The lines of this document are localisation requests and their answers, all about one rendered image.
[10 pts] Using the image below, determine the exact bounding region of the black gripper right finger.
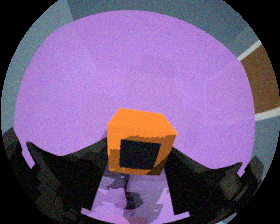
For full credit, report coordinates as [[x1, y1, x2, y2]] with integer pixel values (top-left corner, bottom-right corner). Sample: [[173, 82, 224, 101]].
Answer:
[[164, 146, 242, 216]]

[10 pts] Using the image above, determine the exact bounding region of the orange block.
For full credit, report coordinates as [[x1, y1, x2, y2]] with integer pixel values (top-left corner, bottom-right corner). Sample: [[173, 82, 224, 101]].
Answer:
[[107, 108, 176, 176]]

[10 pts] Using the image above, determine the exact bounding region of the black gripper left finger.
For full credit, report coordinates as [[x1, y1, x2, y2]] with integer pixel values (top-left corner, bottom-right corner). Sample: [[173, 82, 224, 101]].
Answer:
[[25, 137, 109, 211]]

